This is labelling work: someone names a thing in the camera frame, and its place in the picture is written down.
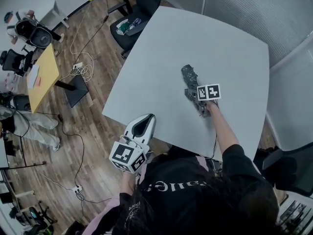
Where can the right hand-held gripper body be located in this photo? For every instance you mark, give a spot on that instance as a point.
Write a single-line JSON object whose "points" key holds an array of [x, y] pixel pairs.
{"points": [[209, 92]]}

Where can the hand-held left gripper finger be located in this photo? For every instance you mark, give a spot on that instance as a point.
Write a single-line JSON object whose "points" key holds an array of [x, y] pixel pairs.
{"points": [[151, 130], [130, 127]]}

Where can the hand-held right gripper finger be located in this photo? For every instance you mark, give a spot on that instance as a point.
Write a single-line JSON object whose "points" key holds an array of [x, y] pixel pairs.
{"points": [[189, 94]]}

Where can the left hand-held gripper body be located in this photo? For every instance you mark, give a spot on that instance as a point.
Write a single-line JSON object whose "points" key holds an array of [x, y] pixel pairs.
{"points": [[127, 155]]}

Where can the dark plaid umbrella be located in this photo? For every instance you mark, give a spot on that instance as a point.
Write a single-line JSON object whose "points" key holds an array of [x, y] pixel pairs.
{"points": [[189, 75]]}

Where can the person's left forearm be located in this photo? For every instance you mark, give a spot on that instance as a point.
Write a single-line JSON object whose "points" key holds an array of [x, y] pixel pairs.
{"points": [[127, 181]]}

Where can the person's right forearm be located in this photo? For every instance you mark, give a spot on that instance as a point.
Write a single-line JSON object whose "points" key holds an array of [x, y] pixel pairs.
{"points": [[222, 126]]}

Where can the grey table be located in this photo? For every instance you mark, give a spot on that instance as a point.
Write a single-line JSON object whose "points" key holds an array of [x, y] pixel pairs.
{"points": [[171, 57]]}

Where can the person's black and pink shirt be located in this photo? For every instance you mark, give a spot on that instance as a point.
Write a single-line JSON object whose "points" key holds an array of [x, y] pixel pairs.
{"points": [[176, 170]]}

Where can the white power strip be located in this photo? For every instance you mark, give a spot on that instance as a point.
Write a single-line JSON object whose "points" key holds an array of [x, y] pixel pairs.
{"points": [[77, 188], [77, 65]]}

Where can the clear plastic bottle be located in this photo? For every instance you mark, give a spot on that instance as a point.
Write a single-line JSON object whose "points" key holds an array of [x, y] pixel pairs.
{"points": [[135, 23]]}

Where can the green and white bag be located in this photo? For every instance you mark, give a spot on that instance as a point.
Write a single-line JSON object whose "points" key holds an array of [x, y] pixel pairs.
{"points": [[124, 27]]}

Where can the yellow desk with black base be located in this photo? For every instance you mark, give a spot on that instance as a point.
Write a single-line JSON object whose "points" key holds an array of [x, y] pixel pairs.
{"points": [[44, 77]]}

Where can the small pink item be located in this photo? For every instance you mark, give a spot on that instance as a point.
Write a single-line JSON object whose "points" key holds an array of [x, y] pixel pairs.
{"points": [[38, 82]]}

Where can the black metal stand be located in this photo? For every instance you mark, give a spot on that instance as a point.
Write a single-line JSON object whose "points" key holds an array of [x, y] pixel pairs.
{"points": [[23, 153]]}

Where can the white paper sheet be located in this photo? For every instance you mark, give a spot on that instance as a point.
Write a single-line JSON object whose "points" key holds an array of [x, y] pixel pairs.
{"points": [[33, 76]]}

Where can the black round seat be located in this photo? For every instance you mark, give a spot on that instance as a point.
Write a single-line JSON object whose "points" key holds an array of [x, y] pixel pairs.
{"points": [[20, 102]]}

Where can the black mesh office chair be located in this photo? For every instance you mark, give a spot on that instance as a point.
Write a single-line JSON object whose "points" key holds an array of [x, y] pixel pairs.
{"points": [[36, 35], [13, 60]]}

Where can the white desk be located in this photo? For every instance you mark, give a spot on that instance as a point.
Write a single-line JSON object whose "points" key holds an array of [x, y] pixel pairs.
{"points": [[58, 11]]}

